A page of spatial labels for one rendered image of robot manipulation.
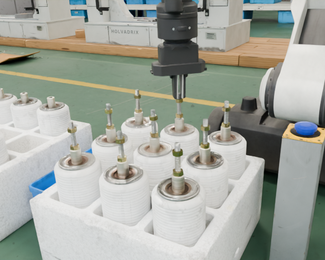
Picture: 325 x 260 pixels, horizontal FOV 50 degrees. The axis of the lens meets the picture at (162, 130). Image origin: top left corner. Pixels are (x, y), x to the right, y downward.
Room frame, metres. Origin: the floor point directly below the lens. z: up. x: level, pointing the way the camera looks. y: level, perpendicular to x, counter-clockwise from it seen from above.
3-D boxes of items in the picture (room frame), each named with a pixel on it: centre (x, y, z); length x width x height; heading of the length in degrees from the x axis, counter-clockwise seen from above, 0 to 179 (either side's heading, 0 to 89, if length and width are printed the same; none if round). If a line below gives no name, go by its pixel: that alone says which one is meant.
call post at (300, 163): (0.60, -0.27, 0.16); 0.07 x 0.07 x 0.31; 59
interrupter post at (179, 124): (0.78, -0.04, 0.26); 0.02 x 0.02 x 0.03
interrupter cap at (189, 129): (0.78, -0.04, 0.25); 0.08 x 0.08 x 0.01
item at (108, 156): (0.74, 0.12, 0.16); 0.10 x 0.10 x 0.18
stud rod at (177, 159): (0.52, -0.02, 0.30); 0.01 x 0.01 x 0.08
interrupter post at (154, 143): (0.68, 0.02, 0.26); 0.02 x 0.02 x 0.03
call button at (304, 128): (0.60, -0.27, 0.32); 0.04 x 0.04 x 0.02
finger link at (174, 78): (0.78, -0.03, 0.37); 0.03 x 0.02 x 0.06; 10
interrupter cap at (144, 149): (0.68, 0.02, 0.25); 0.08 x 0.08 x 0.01
